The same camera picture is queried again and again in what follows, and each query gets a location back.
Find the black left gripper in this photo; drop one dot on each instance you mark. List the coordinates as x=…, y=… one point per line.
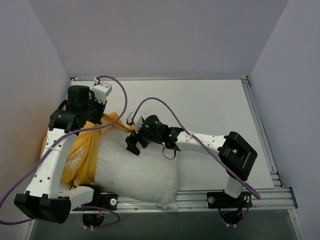
x=99, y=111

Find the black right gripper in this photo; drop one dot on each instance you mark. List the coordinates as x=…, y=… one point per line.
x=137, y=139

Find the white pillow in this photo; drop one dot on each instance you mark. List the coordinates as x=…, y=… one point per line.
x=147, y=177

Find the yellow Mickey Mouse pillowcase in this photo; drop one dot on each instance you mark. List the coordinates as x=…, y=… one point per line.
x=81, y=163

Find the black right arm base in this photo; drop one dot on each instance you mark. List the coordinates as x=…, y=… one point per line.
x=231, y=210

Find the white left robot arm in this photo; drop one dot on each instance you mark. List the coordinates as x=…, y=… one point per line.
x=42, y=199

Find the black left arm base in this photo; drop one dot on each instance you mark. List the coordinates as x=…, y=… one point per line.
x=105, y=204

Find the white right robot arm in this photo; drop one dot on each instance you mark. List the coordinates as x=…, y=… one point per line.
x=231, y=151

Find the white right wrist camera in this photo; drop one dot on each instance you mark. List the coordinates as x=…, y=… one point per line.
x=135, y=121

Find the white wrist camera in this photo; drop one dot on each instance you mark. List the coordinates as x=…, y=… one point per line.
x=101, y=91
x=135, y=121

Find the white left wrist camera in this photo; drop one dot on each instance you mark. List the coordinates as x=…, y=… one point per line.
x=101, y=91

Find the aluminium back rail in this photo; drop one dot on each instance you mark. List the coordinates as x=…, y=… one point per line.
x=150, y=78

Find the aluminium rail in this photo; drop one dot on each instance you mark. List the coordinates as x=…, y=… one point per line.
x=150, y=78
x=196, y=201
x=267, y=153

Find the aluminium right side rail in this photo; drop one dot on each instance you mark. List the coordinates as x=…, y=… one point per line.
x=267, y=153

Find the aluminium front rail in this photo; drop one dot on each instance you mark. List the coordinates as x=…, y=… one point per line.
x=196, y=201

